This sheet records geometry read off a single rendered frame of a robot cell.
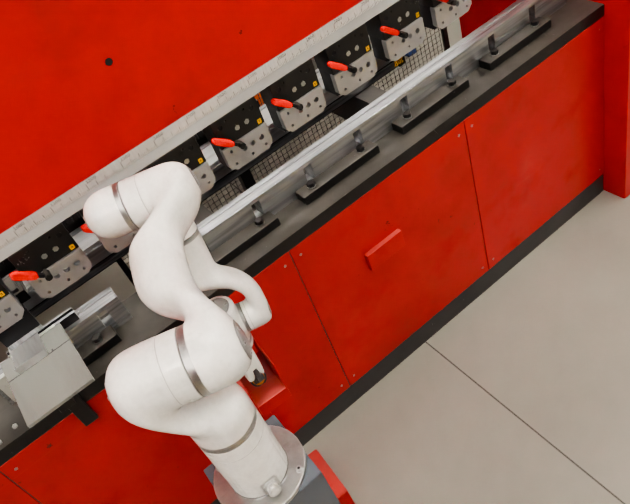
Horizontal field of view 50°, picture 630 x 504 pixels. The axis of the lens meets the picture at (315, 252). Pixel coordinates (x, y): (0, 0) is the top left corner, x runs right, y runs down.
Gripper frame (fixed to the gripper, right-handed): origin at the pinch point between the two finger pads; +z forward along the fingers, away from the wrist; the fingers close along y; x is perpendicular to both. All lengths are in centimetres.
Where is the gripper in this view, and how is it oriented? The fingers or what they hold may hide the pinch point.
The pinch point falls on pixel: (256, 375)
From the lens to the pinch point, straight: 186.3
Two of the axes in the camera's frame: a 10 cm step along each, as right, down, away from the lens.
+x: 8.1, -5.5, 2.1
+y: 5.4, 5.4, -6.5
